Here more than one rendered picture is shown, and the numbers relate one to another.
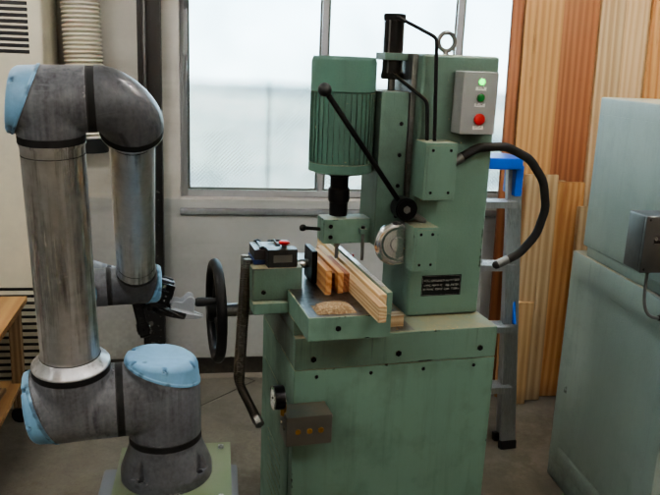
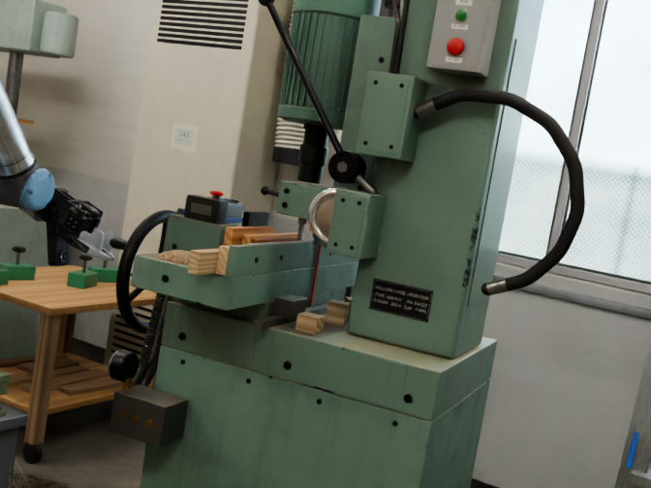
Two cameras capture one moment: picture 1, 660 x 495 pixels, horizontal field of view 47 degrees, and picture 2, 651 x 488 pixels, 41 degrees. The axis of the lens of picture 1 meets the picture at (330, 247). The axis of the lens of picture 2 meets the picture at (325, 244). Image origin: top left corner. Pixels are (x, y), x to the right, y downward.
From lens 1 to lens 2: 1.45 m
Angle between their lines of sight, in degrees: 40
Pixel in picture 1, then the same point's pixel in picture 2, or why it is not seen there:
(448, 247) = (417, 243)
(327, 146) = (287, 81)
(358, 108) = (325, 33)
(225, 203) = not seen: hidden behind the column
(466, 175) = (453, 139)
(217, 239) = not seen: hidden behind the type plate
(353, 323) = (183, 277)
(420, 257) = (339, 233)
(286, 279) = (201, 236)
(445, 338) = (356, 364)
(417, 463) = not seen: outside the picture
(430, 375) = (328, 416)
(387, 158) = (357, 106)
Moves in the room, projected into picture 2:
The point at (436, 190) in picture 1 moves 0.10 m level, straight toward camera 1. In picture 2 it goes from (375, 139) to (334, 133)
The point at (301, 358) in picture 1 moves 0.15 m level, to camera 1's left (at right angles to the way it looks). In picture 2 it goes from (169, 330) to (123, 313)
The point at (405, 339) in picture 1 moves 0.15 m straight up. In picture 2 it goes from (298, 347) to (311, 267)
